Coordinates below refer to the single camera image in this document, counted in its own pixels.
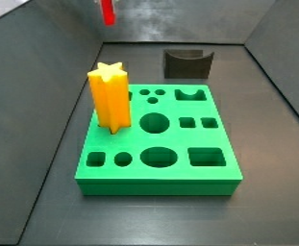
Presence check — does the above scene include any red double-square block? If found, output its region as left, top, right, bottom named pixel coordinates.
left=100, top=0, right=116, bottom=26

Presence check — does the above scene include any green shape-sorting board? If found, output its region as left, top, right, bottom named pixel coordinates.
left=74, top=85, right=243, bottom=195

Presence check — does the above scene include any yellow star-shaped peg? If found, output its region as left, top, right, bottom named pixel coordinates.
left=86, top=62, right=130, bottom=135

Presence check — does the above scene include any dark grey curved holder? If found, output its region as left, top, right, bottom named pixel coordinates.
left=162, top=49, right=215, bottom=79

